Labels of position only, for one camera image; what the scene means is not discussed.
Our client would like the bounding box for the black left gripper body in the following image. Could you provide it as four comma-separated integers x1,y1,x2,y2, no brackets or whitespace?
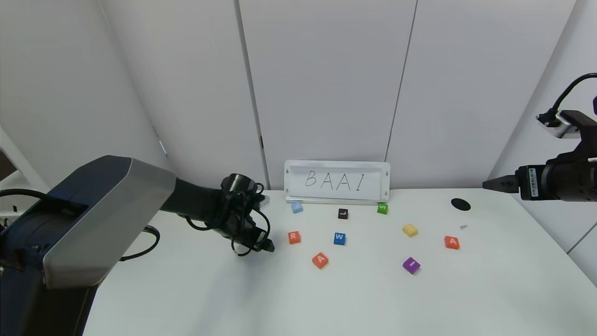
229,216,267,252

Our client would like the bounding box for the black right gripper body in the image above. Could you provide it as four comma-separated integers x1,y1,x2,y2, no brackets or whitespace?
515,164,597,202

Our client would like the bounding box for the white BAAI sign board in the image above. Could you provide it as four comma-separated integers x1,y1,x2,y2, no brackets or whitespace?
285,161,390,205

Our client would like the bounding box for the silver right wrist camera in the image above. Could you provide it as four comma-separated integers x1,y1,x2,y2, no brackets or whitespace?
536,111,582,140

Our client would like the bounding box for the black right camera cable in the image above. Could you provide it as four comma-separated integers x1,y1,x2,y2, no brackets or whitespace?
550,73,597,123

